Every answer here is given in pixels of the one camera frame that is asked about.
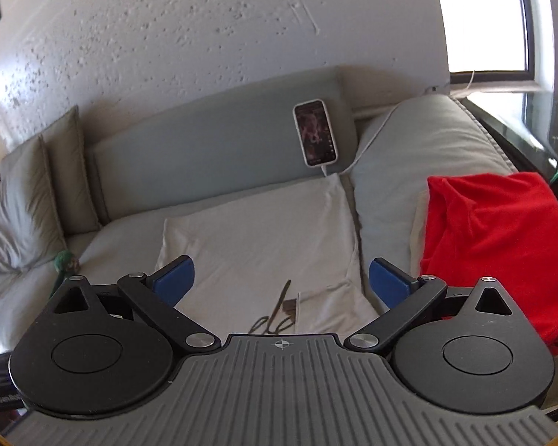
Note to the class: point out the white printed t-shirt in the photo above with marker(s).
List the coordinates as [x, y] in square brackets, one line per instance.
[285, 261]

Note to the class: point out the window with dark frame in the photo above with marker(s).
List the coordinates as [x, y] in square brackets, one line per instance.
[489, 41]

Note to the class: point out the dark glass side table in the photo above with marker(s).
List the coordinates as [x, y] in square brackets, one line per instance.
[525, 125]

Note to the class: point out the beige throw pillow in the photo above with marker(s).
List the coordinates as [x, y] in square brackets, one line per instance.
[30, 229]
[64, 142]

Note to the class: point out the khaki beige garment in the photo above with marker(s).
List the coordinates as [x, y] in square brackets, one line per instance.
[417, 234]

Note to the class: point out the rear beige throw pillow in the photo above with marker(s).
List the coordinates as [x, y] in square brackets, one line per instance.
[64, 142]

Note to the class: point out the grey sofa seat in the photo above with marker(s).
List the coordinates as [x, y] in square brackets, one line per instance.
[133, 243]

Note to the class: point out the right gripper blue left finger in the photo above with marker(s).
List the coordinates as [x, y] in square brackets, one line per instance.
[155, 297]

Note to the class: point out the green massage hammer stick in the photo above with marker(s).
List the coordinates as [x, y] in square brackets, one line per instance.
[66, 265]

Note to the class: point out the front beige throw pillow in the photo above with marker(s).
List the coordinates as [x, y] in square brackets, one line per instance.
[30, 229]

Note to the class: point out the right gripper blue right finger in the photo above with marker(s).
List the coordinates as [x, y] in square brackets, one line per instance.
[410, 301]

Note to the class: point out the grey sofa back cushion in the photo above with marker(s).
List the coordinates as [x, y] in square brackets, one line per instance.
[236, 140]

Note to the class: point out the white smartphone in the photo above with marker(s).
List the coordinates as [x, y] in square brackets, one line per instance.
[315, 134]

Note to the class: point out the red folded garment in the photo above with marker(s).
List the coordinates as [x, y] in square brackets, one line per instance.
[505, 227]

